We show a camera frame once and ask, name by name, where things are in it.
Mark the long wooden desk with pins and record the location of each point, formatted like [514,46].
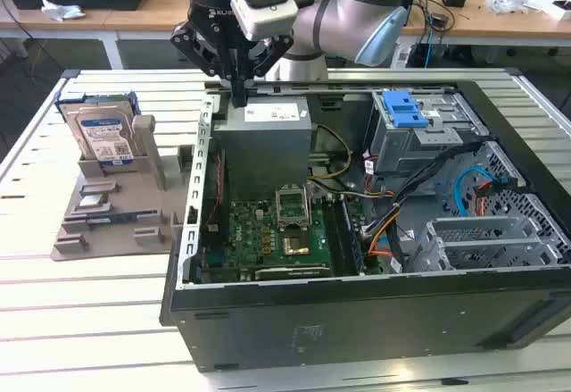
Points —
[147,17]

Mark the metal disk bay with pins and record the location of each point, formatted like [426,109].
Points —
[473,242]

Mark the grey parts rack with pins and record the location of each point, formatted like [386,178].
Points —
[125,195]

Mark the silver CPU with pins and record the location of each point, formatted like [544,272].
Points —
[93,200]

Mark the white power strip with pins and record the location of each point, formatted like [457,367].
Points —
[403,56]

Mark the black RAM slot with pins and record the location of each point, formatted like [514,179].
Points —
[334,236]

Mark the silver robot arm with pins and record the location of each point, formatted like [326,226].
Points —
[339,21]

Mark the metal locking lever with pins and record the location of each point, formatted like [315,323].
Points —
[308,204]

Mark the crumpled white plastic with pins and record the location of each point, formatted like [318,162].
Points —
[62,10]

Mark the metal drive cage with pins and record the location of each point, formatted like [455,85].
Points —
[401,153]

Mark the CPU socket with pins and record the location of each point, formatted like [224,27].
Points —
[297,244]

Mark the white and black box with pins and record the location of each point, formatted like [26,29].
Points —
[546,7]

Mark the RAM stick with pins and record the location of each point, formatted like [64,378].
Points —
[111,218]
[352,236]

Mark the black PC case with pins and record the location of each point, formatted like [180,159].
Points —
[357,320]

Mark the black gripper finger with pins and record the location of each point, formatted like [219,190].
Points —
[274,52]
[201,50]

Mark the short wooden desk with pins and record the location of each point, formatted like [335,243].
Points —
[27,19]

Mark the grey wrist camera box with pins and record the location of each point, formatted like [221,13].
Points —
[267,8]

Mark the black graphics card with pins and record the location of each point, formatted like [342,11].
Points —
[290,272]

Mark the hard disk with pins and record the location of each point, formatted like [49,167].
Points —
[105,135]

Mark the blue plastic drive latch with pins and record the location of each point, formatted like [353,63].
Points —
[403,110]

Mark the grey power supply unit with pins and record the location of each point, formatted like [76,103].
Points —
[263,151]

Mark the green motherboard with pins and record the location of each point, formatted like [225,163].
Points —
[250,231]

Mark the black power adapter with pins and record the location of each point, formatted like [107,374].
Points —
[439,21]

